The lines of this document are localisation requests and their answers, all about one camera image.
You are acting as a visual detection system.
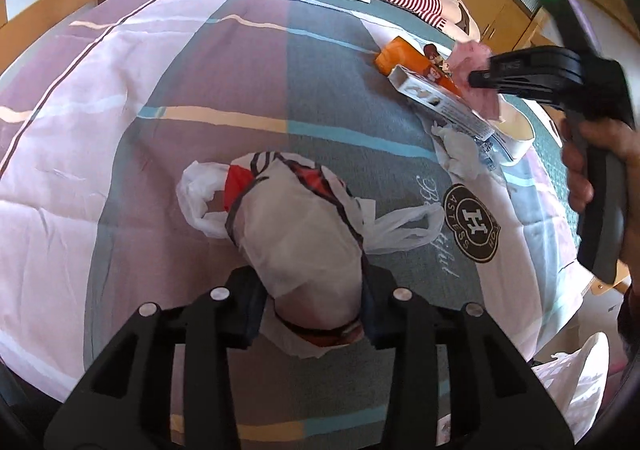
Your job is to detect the long white box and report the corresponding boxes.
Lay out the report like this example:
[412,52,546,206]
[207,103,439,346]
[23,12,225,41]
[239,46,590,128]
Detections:
[389,64,496,141]

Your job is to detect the clear plastic packet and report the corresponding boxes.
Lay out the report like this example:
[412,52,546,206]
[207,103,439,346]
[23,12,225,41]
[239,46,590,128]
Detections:
[475,137,506,172]

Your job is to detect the pink tissue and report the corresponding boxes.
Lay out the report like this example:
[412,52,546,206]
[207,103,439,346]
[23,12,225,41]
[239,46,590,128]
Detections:
[447,41,503,123]

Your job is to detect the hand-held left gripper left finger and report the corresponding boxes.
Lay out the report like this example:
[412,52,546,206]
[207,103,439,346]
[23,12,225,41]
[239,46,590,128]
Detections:
[45,267,271,450]

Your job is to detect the patchwork bed quilt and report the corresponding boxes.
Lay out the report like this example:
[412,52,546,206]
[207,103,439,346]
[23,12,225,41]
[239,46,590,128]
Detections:
[0,0,586,450]

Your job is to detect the person's right hand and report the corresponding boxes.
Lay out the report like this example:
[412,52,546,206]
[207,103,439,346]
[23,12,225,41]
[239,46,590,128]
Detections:
[561,117,640,263]

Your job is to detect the crumpled white tissue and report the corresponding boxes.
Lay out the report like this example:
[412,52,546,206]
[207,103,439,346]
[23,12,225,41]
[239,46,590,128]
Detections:
[431,121,488,179]

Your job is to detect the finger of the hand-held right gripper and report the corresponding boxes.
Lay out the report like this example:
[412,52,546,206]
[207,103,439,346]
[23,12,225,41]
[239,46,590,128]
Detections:
[467,46,586,105]

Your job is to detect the white printed plastic bag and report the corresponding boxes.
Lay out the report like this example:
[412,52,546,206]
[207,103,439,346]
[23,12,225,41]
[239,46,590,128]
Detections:
[175,150,446,361]

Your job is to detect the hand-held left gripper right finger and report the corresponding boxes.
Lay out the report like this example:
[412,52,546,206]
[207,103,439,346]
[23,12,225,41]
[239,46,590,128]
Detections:
[362,267,576,450]

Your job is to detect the white tape roll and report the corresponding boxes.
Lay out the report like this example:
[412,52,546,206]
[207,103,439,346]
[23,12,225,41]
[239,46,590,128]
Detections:
[492,100,535,166]

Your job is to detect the orange box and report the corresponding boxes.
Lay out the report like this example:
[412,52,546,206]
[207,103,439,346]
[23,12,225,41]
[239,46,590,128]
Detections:
[376,36,463,98]

